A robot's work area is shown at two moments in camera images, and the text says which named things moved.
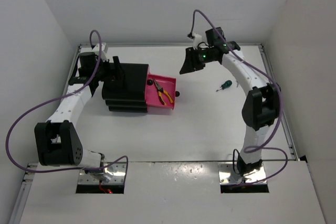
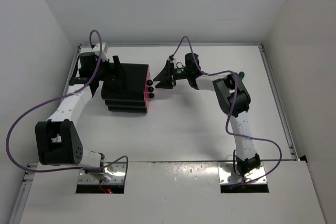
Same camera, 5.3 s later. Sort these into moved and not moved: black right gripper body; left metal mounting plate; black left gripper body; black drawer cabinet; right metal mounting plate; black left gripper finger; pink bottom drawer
Moved: black right gripper body; pink bottom drawer
Not moved: black drawer cabinet; right metal mounting plate; black left gripper finger; black left gripper body; left metal mounting plate
